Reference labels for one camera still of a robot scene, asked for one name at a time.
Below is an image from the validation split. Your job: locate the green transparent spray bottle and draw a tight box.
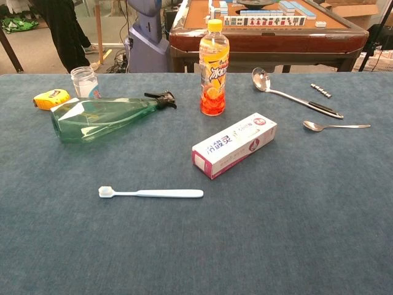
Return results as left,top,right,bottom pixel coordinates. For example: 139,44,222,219
50,90,178,144

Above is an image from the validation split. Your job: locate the orange drink bottle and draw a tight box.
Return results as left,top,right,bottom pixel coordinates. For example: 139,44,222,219
198,18,230,117

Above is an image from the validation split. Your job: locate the black tripod stand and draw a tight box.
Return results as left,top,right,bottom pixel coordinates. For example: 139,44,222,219
358,0,393,72

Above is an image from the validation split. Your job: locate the white pink toothpaste box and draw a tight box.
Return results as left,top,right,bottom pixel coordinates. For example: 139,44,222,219
192,112,278,180

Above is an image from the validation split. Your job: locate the light blue toothbrush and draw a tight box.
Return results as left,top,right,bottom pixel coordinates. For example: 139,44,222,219
98,186,204,200

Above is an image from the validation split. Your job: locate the blue grey machine base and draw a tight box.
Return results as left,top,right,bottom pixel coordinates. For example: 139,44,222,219
124,0,170,74

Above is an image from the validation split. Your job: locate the blue felt table cloth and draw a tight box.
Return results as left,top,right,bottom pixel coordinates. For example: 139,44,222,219
0,73,393,295

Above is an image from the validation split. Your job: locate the small steel spoon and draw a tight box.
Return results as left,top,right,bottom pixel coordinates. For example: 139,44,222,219
302,120,372,133

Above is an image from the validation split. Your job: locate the clear plastic jar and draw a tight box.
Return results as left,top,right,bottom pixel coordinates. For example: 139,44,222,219
70,66,102,100

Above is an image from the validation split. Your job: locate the brown mahjong table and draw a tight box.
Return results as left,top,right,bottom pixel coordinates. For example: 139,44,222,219
168,0,370,74

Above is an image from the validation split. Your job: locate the small metal bit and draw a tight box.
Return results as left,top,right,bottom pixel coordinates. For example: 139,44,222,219
310,82,333,99

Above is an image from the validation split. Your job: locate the row of face mahjong tiles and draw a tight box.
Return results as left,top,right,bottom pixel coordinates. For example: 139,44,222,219
223,15,307,28

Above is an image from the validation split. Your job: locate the yellow tape measure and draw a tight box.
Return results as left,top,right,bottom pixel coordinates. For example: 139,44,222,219
33,88,71,111

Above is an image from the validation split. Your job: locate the person in black trousers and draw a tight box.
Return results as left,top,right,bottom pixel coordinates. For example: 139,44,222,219
30,0,99,74

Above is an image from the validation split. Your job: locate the white crate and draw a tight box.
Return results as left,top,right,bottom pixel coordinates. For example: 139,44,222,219
352,49,393,72

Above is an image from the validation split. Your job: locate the cardboard box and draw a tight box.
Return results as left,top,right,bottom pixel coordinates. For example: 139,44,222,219
319,0,381,30

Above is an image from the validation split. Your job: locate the green bag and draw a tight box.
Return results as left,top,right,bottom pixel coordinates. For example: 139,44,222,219
0,17,40,34

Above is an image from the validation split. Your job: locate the steel ladle black handle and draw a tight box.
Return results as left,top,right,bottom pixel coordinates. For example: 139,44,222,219
251,67,344,120

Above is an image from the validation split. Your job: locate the black cable bundle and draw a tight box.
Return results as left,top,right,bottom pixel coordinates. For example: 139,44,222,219
106,47,129,74

